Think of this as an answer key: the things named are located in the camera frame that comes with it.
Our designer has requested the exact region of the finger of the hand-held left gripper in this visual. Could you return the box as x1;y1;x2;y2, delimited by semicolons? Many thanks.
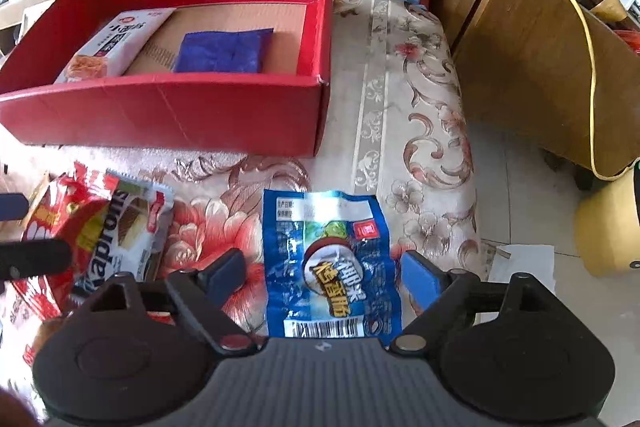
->
0;239;72;279
0;193;30;222

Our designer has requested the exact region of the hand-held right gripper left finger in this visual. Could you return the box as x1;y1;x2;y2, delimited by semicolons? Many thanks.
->
75;248;256;357

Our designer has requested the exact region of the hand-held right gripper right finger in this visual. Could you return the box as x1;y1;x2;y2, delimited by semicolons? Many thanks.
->
391;250;563;354

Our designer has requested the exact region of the red snack packet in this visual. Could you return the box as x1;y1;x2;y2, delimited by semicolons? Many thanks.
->
10;161;121;323

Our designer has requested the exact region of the blue sausage snack packet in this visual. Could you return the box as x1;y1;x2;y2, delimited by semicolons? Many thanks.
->
262;189;405;339

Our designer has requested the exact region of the white green wafer packet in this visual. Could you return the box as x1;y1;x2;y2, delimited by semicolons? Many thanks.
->
70;172;175;303

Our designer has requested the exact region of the red cardboard box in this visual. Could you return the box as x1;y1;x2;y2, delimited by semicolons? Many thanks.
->
0;0;335;158

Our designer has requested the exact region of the white cake snack packet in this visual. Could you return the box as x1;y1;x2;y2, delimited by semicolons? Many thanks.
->
54;8;177;84

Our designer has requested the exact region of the dark blue snack packet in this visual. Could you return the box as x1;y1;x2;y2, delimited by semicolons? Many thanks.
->
174;28;275;74

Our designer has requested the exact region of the white paper sheet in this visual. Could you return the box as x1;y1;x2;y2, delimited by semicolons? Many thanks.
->
487;244;556;283

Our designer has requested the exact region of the yellow stool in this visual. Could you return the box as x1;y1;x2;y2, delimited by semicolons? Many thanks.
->
575;167;640;278

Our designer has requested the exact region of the wooden cabinet door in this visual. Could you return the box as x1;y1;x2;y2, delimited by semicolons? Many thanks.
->
452;0;640;180

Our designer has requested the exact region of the yellow cable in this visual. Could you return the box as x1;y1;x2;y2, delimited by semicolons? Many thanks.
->
542;0;636;180

